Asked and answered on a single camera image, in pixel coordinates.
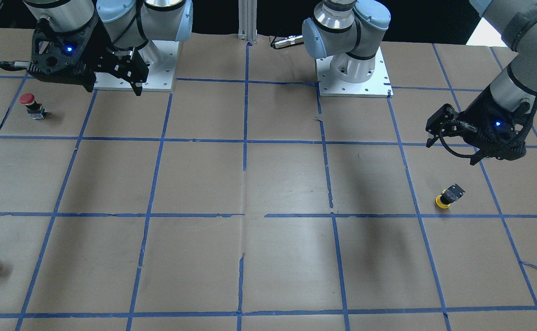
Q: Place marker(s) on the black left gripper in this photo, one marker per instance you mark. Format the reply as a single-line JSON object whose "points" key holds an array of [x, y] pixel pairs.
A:
{"points": [[474, 116]]}

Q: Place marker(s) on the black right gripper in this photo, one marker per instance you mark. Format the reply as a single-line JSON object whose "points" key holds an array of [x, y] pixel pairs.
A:
{"points": [[97, 51]]}

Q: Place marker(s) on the yellow push button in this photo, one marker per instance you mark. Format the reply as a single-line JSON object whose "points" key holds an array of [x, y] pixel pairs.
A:
{"points": [[448, 196]]}

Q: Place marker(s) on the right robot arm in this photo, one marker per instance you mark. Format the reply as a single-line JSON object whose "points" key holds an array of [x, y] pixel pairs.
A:
{"points": [[126, 45]]}

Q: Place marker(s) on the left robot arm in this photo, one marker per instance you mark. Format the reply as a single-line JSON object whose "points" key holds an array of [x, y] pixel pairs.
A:
{"points": [[516, 21]]}

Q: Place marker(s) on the red push button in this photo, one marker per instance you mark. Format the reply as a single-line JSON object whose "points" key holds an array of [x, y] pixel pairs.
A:
{"points": [[34, 109]]}

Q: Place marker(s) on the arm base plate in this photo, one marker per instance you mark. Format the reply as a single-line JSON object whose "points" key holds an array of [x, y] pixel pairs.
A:
{"points": [[343, 76], [153, 67]]}

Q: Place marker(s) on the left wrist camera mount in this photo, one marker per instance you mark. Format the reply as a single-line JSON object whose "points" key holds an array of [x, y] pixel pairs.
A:
{"points": [[497, 136]]}

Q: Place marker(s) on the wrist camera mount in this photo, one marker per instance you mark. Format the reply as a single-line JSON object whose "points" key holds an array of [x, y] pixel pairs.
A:
{"points": [[497, 136], [52, 52]]}

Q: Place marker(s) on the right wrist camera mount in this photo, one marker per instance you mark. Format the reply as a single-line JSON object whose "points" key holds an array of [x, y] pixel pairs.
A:
{"points": [[52, 52]]}

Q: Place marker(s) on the aluminium frame post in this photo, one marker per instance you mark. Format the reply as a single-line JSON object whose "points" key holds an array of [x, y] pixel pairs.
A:
{"points": [[247, 13]]}

